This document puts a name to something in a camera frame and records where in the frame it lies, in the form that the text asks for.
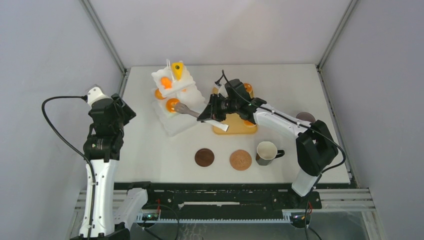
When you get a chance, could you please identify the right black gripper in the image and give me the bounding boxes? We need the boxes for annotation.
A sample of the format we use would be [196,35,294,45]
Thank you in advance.
[198,93,240,123]

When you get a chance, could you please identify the metal serving tongs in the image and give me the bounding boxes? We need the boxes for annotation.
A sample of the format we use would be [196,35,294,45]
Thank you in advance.
[175,102,229,132]

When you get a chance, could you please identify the orange egg tart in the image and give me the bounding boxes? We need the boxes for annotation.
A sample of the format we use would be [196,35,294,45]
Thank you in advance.
[154,88,166,100]

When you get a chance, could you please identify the white three-tier dessert stand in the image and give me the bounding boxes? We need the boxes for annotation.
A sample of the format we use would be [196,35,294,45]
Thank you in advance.
[151,59,206,137]

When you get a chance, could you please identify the orange fish cookie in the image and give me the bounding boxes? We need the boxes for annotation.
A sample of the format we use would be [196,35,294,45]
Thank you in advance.
[160,76,173,90]

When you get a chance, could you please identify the yellow cake slice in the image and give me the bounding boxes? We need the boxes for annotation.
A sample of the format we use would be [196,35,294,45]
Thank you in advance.
[170,61,184,81]

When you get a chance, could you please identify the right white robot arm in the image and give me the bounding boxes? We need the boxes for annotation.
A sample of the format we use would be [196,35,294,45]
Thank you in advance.
[197,79,340,208]

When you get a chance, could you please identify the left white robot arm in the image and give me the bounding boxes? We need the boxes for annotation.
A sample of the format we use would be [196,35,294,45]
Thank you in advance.
[76,93,136,240]

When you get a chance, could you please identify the yellow serving tray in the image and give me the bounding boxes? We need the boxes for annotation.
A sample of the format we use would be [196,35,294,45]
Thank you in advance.
[212,85,258,136]

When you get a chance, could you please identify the dark wooden coaster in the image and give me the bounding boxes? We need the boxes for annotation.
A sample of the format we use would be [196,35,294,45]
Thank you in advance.
[194,148,215,167]

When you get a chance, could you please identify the woven rattan coaster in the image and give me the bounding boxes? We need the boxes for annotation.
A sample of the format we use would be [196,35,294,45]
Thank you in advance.
[229,149,252,171]

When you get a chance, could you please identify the black mug white interior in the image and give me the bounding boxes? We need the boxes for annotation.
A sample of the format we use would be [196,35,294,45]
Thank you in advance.
[255,141,286,166]

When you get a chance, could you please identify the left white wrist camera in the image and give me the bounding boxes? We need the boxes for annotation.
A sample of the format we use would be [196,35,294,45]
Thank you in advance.
[86,85,110,107]

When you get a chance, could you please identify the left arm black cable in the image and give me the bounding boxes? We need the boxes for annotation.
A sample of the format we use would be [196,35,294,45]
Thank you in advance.
[41,95,98,240]

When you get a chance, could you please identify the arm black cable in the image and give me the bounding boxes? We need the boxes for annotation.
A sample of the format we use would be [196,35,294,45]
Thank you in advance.
[41,95,98,240]
[214,69,347,175]

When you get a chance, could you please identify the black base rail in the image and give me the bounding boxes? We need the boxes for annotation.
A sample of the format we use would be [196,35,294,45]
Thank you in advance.
[112,181,323,221]

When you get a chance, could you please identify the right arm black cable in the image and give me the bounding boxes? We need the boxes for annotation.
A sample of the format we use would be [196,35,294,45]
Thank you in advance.
[214,69,347,175]

